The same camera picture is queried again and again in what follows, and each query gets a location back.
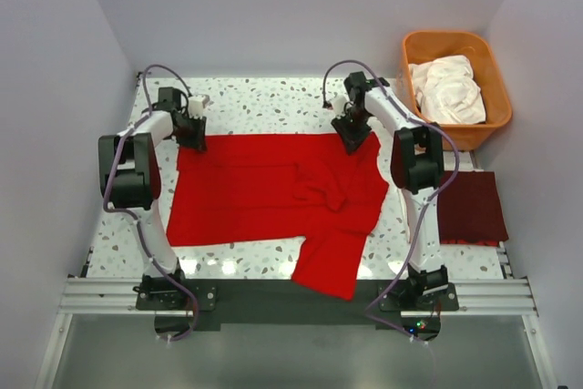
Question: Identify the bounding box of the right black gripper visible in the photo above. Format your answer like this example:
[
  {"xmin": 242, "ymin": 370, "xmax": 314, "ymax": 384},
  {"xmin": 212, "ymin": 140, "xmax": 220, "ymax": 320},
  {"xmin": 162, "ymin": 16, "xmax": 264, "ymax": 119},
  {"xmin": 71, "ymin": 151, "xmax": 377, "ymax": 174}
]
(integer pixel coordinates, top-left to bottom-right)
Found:
[{"xmin": 332, "ymin": 107, "xmax": 373, "ymax": 154}]

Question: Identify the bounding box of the bright red t shirt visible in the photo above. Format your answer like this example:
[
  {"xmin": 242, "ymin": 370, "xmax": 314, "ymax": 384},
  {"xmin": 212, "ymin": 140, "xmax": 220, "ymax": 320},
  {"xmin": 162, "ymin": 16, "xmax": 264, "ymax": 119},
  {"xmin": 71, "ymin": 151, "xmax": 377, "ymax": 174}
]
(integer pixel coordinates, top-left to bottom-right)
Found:
[{"xmin": 167, "ymin": 134, "xmax": 389, "ymax": 301}]

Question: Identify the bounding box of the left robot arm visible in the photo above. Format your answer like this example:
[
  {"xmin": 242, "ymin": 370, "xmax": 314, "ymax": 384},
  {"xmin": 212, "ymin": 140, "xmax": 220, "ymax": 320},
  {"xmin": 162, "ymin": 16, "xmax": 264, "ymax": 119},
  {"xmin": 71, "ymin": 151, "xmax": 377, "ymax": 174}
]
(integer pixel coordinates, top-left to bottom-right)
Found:
[{"xmin": 97, "ymin": 87, "xmax": 210, "ymax": 310}]

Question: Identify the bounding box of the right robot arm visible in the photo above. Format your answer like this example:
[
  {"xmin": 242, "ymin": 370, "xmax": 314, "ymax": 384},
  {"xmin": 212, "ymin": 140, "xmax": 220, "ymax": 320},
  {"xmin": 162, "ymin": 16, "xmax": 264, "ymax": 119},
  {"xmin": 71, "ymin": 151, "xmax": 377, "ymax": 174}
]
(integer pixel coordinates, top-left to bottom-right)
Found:
[{"xmin": 332, "ymin": 72, "xmax": 449, "ymax": 310}]

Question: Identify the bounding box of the white folded t shirt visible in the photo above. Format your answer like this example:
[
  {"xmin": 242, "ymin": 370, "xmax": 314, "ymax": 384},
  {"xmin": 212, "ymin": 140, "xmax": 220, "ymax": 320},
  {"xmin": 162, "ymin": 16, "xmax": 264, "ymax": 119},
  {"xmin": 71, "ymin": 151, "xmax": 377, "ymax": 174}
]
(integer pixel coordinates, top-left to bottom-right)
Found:
[{"xmin": 396, "ymin": 187, "xmax": 411, "ymax": 245}]

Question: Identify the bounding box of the white crumpled t shirt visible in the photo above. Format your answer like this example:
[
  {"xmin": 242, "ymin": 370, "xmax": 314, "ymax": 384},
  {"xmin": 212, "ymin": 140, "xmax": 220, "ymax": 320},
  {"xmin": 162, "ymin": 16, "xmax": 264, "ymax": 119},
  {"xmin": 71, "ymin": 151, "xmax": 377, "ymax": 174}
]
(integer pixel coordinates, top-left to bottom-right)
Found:
[{"xmin": 408, "ymin": 55, "xmax": 486, "ymax": 125}]

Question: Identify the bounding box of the orange plastic basket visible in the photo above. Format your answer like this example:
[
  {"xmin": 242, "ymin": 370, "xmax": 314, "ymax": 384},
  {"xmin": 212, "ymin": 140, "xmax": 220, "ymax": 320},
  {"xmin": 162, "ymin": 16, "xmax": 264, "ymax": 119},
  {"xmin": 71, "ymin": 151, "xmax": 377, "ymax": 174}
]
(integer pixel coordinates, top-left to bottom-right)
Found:
[{"xmin": 395, "ymin": 30, "xmax": 512, "ymax": 151}]

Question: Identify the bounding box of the dark red folded t shirt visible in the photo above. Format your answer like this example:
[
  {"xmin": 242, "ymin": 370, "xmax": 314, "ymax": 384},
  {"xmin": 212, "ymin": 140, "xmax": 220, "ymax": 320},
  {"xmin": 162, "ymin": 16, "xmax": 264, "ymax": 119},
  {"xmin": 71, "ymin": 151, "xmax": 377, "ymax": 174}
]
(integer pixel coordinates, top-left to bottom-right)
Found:
[{"xmin": 437, "ymin": 171, "xmax": 509, "ymax": 247}]

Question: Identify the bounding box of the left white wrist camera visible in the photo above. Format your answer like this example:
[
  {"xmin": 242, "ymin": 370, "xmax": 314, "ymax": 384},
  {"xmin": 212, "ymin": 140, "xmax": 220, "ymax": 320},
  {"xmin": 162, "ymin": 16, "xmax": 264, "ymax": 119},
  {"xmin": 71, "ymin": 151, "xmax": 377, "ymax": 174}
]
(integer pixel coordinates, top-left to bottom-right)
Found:
[{"xmin": 188, "ymin": 95, "xmax": 210, "ymax": 118}]

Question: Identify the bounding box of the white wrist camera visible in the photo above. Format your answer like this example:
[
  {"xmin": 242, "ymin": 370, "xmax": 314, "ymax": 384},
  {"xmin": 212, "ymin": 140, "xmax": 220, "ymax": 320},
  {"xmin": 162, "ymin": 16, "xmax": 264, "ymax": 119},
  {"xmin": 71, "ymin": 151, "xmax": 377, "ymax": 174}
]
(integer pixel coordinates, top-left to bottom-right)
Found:
[
  {"xmin": 323, "ymin": 95, "xmax": 350, "ymax": 117},
  {"xmin": 188, "ymin": 95, "xmax": 210, "ymax": 118}
]

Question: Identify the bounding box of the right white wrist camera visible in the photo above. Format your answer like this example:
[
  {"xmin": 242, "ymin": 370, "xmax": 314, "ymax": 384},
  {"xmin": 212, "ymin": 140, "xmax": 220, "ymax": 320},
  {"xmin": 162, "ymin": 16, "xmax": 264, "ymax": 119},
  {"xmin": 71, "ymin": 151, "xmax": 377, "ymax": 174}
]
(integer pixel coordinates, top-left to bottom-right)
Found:
[{"xmin": 323, "ymin": 95, "xmax": 350, "ymax": 117}]

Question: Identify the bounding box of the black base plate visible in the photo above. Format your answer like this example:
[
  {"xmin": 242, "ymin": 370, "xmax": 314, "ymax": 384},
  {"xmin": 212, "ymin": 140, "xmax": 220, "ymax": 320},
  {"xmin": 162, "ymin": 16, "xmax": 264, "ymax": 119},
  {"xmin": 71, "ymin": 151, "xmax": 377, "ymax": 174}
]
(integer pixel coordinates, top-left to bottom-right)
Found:
[{"xmin": 133, "ymin": 277, "xmax": 459, "ymax": 339}]

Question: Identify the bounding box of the aluminium rail frame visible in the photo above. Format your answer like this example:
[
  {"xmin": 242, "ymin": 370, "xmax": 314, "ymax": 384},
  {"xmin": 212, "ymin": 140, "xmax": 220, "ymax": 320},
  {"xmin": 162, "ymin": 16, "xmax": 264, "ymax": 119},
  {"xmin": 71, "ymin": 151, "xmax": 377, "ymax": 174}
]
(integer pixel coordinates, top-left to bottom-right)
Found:
[{"xmin": 37, "ymin": 243, "xmax": 559, "ymax": 388}]

